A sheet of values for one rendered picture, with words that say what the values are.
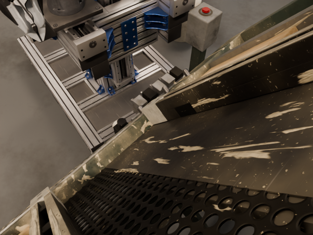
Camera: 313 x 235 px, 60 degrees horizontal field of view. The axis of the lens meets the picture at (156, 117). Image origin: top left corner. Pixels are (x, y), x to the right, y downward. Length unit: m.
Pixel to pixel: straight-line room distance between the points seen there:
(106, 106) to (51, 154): 0.52
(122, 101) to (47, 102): 0.68
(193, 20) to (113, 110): 0.84
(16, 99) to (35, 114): 0.24
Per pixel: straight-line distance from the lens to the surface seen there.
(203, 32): 1.38
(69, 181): 0.92
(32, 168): 2.06
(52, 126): 2.17
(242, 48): 1.04
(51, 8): 1.25
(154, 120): 0.95
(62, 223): 0.43
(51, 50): 2.41
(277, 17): 1.22
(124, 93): 1.96
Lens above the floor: 1.72
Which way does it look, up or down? 56 degrees down
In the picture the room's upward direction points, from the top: straight up
